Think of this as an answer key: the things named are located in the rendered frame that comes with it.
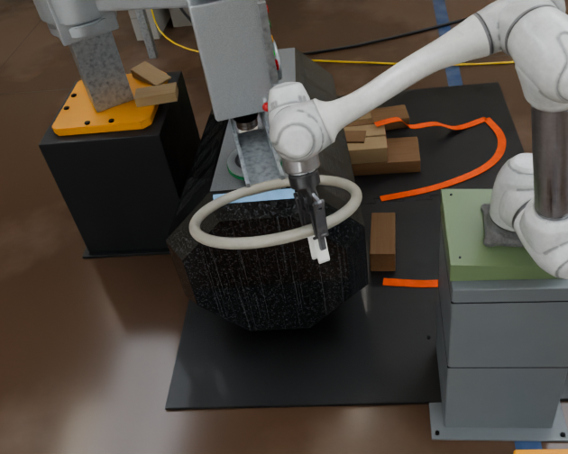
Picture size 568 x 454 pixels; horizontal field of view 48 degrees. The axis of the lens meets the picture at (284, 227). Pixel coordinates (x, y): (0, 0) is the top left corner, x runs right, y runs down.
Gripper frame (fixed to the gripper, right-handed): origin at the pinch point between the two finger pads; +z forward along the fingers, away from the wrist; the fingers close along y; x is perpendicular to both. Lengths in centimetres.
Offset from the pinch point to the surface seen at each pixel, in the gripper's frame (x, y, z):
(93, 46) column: 19, 172, -59
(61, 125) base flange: 42, 185, -27
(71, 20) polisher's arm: 26, 159, -71
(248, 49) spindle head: -15, 63, -48
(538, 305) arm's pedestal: -67, 0, 43
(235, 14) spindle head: -12, 59, -59
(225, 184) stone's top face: -5, 92, 0
